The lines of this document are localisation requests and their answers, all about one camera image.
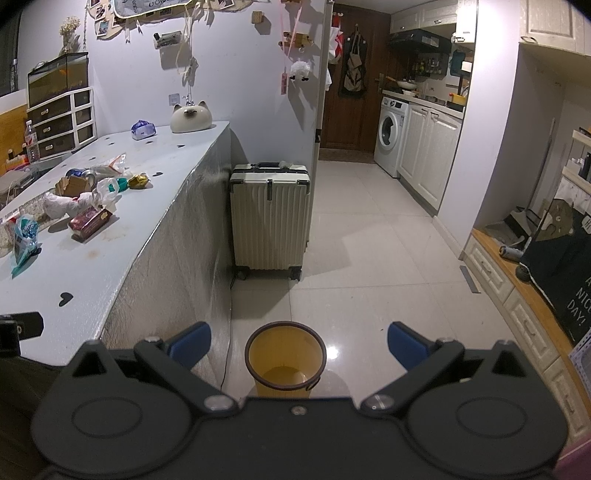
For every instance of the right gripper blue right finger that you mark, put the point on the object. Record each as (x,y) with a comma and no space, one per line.
(415,352)

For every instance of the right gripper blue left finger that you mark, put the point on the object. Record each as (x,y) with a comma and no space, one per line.
(182,351)

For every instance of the blue snack wrapper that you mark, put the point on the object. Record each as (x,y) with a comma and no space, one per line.
(25,242)

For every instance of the red cigarette pack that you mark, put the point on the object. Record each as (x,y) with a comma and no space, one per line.
(87,223)

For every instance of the white tissue wad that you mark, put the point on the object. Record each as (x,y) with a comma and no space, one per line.
(56,206)

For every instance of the brown cardboard box piece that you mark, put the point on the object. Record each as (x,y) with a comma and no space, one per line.
(72,186)

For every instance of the crushed blue soda can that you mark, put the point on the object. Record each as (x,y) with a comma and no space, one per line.
(87,174)

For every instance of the gold foil wrapper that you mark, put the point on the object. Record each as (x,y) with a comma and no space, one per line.
(137,182)

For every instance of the teal plastic lid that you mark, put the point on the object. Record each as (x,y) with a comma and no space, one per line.
(122,184)

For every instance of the yellow trash bin brown rim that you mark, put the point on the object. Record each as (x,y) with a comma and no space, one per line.
(285,359)

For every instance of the white low drawer bench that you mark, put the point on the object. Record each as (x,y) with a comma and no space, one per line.
(534,326)

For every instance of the cream ribbed suitcase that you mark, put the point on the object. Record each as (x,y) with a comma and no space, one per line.
(270,205)

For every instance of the black tote bag white text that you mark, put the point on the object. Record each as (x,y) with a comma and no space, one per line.
(558,263)

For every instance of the upright water bottle red label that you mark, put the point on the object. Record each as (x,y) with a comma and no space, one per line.
(31,142)

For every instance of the clear zip bag with tissue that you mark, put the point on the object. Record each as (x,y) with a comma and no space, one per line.
(115,168)

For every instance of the white plastic drawer unit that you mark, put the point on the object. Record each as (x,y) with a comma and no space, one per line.
(65,123)

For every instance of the white kitchen cabinets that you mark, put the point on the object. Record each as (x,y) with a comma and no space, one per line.
(429,152)

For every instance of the blue white tissue pack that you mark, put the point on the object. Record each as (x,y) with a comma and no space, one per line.
(142,129)

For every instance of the white cat-shaped ceramic jar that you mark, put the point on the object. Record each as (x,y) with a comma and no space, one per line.
(190,118)

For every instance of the white washing machine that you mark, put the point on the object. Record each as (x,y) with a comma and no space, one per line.
(391,135)

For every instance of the glass fish tank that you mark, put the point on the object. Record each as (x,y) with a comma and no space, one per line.
(65,73)

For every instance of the dried flower bouquet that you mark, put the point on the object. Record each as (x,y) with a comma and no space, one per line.
(70,39)

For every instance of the white plush sheep toy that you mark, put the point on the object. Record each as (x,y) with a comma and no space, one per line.
(300,71)

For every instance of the hanging photo collage board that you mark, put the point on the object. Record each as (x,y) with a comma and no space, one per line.
(112,17)

